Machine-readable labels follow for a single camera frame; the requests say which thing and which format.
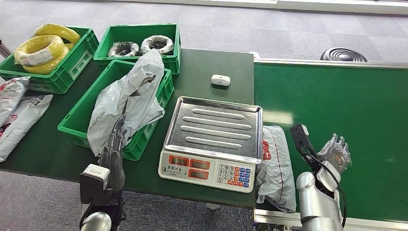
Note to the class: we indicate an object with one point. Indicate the pale grey mailer bag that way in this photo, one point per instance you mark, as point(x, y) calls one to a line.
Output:
point(140, 95)

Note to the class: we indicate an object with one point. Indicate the black round ribbed disc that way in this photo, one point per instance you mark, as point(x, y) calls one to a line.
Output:
point(343, 55)

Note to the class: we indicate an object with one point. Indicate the small white plastic case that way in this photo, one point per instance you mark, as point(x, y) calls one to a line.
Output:
point(220, 80)

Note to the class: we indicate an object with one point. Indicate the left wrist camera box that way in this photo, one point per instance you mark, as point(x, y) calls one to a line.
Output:
point(92, 185)

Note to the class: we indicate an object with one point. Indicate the green crate with yellow coils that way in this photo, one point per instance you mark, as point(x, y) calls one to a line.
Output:
point(70, 67)

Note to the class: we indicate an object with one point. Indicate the green crate with black coils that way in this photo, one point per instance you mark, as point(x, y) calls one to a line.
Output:
point(140, 32)

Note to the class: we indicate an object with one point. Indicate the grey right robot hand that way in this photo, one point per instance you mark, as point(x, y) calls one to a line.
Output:
point(336, 154)

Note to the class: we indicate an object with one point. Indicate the grey mailer bag red print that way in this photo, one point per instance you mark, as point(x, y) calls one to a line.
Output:
point(275, 172)

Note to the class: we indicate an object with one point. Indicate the white table foot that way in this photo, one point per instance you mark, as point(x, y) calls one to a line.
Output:
point(212, 206)

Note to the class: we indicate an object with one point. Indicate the dark green table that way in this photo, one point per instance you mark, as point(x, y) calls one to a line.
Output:
point(207, 60)

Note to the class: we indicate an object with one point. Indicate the green plastic delivery crate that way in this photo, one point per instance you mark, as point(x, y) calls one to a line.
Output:
point(76, 118)

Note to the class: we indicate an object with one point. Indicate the electronic weighing scale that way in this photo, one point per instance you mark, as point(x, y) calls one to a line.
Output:
point(213, 127)

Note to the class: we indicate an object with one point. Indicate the grey metal bar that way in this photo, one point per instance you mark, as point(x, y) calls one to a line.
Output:
point(4, 49)

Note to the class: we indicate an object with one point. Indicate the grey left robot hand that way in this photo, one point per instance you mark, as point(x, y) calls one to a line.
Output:
point(115, 165)

